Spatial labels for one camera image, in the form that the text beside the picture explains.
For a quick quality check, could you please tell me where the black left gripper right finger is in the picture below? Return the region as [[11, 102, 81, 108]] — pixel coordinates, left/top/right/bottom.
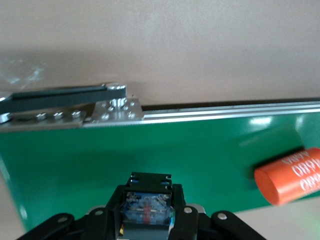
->
[[167, 184, 266, 240]]

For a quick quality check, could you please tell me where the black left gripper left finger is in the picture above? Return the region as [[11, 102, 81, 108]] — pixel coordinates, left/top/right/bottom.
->
[[17, 184, 126, 240]]

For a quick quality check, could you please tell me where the green-capped black push button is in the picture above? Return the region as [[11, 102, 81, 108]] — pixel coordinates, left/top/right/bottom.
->
[[119, 171, 176, 240]]

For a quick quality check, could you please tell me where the orange 4680 battery cylinder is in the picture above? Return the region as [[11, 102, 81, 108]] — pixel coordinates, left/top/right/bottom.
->
[[253, 147, 320, 206]]

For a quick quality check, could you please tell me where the green belt mini conveyor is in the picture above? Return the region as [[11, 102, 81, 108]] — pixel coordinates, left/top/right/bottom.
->
[[0, 83, 320, 233]]

